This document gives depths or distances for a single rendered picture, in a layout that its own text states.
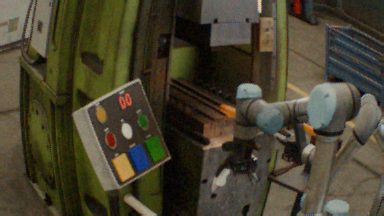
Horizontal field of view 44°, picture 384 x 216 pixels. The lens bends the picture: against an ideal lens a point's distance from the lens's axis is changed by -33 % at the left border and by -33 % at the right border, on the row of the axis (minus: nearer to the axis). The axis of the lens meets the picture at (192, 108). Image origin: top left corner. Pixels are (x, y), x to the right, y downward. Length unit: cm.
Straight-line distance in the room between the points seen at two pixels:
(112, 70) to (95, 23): 36
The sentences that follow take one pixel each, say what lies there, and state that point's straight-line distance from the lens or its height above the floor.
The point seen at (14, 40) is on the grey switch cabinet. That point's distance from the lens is 757.
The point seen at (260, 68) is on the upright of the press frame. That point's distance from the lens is 278.
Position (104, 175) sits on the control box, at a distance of 200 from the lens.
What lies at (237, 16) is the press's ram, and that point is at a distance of 243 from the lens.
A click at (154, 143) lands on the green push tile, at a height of 103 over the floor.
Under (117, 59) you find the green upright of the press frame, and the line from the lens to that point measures 234.
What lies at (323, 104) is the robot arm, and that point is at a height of 142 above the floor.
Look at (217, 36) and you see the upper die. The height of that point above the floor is 131.
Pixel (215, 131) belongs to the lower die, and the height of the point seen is 94.
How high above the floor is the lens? 191
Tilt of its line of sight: 21 degrees down
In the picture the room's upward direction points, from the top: 5 degrees clockwise
